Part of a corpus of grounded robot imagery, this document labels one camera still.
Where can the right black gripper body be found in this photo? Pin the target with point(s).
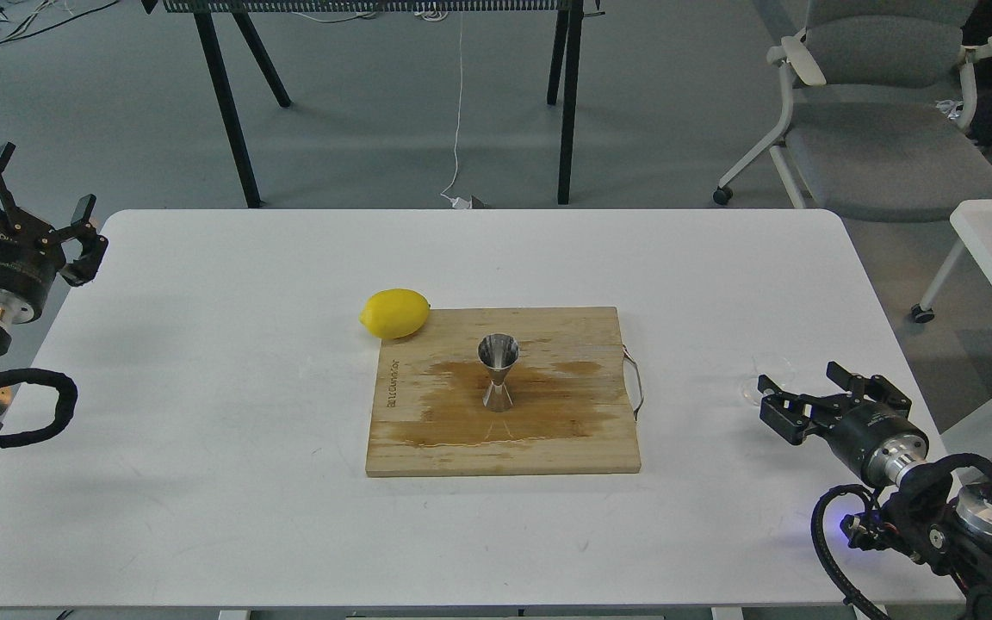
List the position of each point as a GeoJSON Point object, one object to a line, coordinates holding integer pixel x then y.
{"type": "Point", "coordinates": [877, 443]}

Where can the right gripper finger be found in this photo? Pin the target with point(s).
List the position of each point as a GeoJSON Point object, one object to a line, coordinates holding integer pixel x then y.
{"type": "Point", "coordinates": [796, 416]}
{"type": "Point", "coordinates": [875, 387]}

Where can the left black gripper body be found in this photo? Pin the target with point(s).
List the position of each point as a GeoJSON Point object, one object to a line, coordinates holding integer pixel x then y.
{"type": "Point", "coordinates": [1, 267]}

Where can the steel double jigger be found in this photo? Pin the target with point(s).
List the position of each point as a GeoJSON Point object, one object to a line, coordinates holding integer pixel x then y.
{"type": "Point", "coordinates": [498, 352]}

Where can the clear plastic measuring cup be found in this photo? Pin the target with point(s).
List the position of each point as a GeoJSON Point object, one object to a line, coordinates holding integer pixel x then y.
{"type": "Point", "coordinates": [781, 370]}

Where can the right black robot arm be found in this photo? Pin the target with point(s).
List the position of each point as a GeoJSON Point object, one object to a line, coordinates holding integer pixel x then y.
{"type": "Point", "coordinates": [937, 514]}

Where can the wooden cutting board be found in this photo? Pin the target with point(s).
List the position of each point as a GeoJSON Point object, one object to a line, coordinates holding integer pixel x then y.
{"type": "Point", "coordinates": [570, 413]}

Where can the grey office chair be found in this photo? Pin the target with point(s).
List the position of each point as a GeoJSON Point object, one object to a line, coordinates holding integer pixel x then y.
{"type": "Point", "coordinates": [875, 161]}

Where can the yellow lemon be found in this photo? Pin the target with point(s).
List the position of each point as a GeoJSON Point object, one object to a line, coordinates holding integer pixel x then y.
{"type": "Point", "coordinates": [394, 313]}

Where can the black metal frame table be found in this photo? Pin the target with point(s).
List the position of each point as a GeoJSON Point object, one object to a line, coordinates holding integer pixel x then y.
{"type": "Point", "coordinates": [390, 81]}

